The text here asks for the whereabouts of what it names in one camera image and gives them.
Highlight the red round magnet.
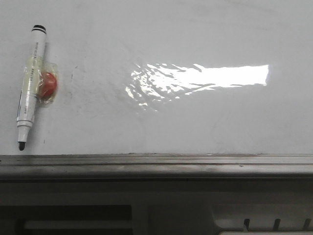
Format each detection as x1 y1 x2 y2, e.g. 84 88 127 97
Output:
39 72 57 98

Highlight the white black whiteboard marker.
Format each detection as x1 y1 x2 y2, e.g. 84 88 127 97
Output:
17 24 47 151

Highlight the white whiteboard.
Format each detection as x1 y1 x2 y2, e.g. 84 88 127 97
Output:
0 0 313 155

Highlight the white plastic casing below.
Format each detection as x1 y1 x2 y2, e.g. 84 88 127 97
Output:
0 179 313 235

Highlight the grey aluminium whiteboard frame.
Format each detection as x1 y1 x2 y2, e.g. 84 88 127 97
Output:
0 154 313 181

